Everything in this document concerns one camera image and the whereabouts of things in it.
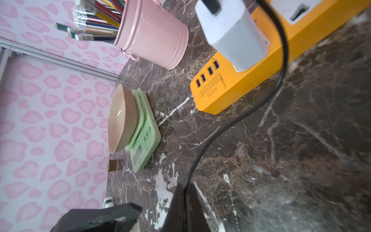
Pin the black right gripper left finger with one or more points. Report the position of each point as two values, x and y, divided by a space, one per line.
175 219

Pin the small brown tape roll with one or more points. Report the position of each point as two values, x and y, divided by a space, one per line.
115 165

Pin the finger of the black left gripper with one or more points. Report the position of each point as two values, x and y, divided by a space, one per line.
119 218

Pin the white usb charger adapter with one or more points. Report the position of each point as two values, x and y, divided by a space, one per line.
234 34

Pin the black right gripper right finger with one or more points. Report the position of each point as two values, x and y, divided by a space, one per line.
194 216

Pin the pink panda scale bowl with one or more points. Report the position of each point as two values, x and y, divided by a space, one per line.
122 119

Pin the orange power strip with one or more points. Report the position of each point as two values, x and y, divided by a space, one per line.
218 85

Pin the pink metal pencil bucket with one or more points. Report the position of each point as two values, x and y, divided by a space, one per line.
148 31

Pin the white plastic clip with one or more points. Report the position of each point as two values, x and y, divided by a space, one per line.
108 202

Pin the green electronic kitchen scale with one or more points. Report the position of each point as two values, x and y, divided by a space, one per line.
146 136

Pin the bundle of coloured pencils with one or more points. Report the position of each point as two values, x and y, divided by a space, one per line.
94 20

